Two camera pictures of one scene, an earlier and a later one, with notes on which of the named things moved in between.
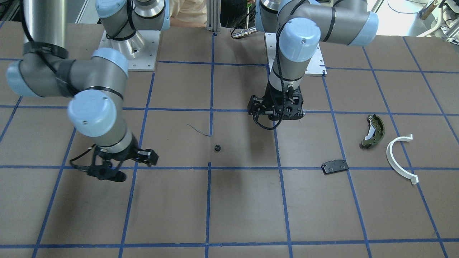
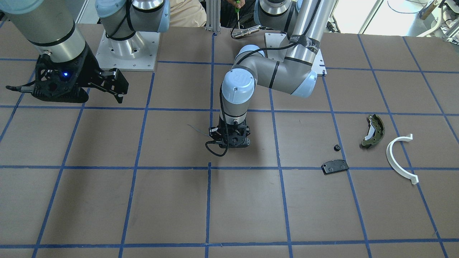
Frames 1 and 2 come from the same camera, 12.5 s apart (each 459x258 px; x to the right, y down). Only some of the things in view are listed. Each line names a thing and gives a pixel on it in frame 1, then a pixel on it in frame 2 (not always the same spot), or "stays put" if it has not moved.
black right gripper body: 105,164 → 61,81
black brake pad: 334,166 stays put
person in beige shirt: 188,13 stays put
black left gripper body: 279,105 → 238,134
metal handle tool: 242,33 stays put
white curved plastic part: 414,179 stays put
